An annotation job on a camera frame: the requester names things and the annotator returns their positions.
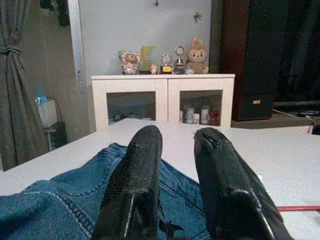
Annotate white glass-door cabinet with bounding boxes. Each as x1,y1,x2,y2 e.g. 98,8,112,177
91,73,236,132

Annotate bear plush in spotted suit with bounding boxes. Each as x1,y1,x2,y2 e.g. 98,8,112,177
118,49,141,75

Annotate dark wooden TV stand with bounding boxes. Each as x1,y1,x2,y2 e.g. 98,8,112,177
231,99,320,130

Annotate silver sliding door frame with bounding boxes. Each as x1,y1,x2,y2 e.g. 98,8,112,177
66,0,88,131

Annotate green yellow glass trophy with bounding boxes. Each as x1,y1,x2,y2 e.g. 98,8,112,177
139,45,156,75

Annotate tall white printed cup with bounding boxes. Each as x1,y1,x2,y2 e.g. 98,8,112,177
200,104,211,125

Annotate grey curtain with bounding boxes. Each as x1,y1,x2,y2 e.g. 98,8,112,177
0,0,52,173

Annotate dark wood tall cabinet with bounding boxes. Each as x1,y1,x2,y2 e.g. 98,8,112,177
219,0,276,122

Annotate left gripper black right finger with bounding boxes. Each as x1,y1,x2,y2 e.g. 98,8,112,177
193,127,292,240

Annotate white plastic container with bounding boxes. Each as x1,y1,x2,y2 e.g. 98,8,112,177
34,96,59,128

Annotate brown long-eared plush toy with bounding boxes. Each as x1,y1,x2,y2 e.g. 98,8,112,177
186,37,210,75

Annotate red printed cup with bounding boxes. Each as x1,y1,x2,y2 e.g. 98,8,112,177
209,109,221,125

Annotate white blue printed cup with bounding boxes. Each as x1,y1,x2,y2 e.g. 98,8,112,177
183,107,195,124

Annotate blue denim garment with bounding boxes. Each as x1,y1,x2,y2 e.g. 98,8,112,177
0,142,211,240

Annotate gold round medal trophy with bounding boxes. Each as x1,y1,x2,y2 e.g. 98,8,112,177
159,53,173,75

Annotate silver clock trophy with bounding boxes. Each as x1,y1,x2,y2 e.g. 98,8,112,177
173,44,188,75

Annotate red plastic clothes hanger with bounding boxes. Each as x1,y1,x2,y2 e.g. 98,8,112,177
277,205,320,212

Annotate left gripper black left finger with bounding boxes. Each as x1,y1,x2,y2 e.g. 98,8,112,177
92,124,163,240

